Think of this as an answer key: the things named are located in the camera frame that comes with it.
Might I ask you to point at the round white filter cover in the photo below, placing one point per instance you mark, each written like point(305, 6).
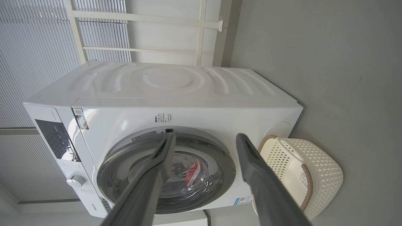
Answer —
point(278, 129)

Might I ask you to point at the white washing machine dial knob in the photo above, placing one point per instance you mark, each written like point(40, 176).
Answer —
point(75, 181)

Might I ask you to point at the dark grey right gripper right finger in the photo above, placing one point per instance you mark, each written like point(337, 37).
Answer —
point(267, 191)

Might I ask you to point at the white front-load washing machine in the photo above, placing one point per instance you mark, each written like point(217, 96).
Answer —
point(188, 106)

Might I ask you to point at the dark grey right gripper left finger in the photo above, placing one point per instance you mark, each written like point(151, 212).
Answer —
point(141, 191)

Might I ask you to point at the blue energy label sticker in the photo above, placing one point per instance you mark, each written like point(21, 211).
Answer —
point(243, 200)

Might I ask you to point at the red and white garment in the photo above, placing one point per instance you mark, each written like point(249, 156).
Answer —
point(193, 175)

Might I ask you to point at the black glossy control display panel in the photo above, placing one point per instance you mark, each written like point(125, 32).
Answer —
point(56, 139)

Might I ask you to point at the washer door glass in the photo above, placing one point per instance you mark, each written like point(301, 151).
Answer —
point(216, 175)

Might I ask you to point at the cream plastic laundry basket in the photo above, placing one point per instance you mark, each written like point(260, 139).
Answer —
point(320, 169)

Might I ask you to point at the printed product label sticker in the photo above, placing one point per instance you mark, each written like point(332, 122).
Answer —
point(303, 180)

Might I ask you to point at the QR code sticker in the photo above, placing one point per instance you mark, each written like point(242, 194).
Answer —
point(80, 119)

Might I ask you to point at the white window blinds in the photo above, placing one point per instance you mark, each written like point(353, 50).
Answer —
point(28, 169)
point(31, 62)

